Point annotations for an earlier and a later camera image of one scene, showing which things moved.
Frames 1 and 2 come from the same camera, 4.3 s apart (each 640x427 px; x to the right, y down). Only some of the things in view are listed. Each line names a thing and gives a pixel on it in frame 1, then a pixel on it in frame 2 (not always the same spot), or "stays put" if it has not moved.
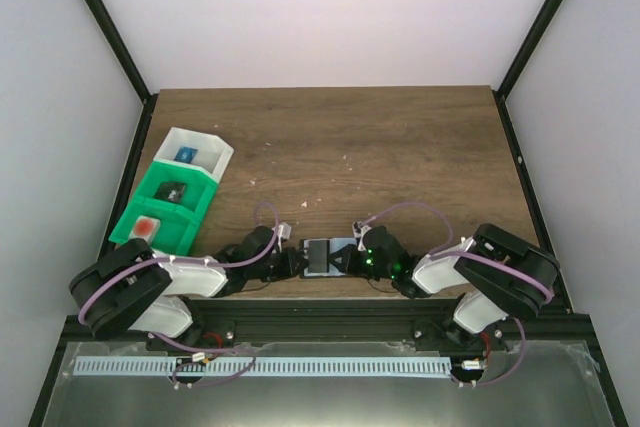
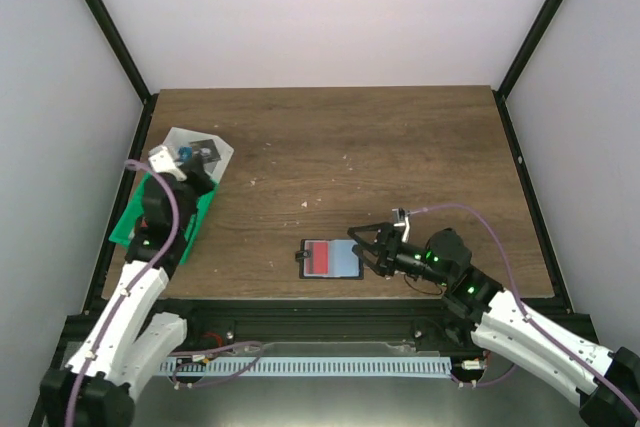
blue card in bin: [185, 154] stays put
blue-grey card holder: [319, 251] stays put
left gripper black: [290, 271] → [196, 168]
